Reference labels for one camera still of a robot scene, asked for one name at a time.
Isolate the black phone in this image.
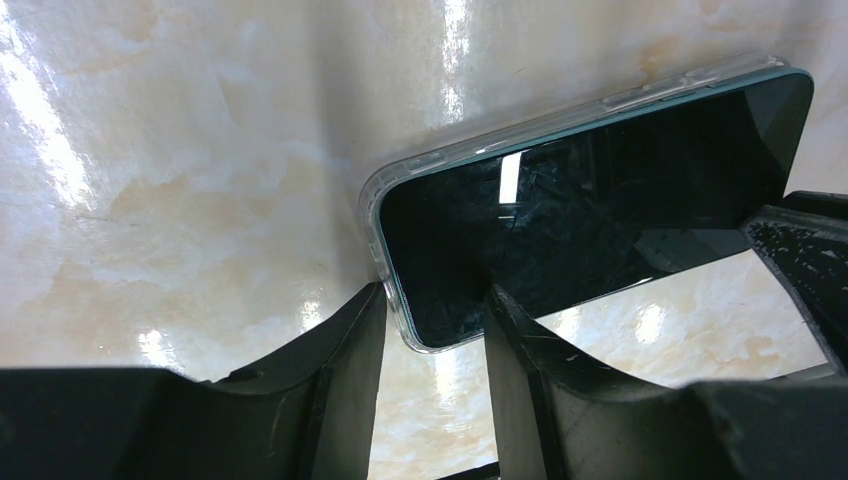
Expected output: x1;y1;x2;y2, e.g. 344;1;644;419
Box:
378;68;815;350

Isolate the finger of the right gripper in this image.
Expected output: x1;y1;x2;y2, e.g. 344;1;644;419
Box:
739;191;847;375

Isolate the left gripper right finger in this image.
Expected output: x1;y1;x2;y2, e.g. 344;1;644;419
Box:
484;287;847;479

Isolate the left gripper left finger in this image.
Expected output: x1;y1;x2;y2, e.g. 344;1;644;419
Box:
1;283;387;479

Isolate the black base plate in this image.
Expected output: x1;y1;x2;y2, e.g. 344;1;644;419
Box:
439;462;501;480

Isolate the clear case with ring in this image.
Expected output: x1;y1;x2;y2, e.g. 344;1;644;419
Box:
358;54;790;355

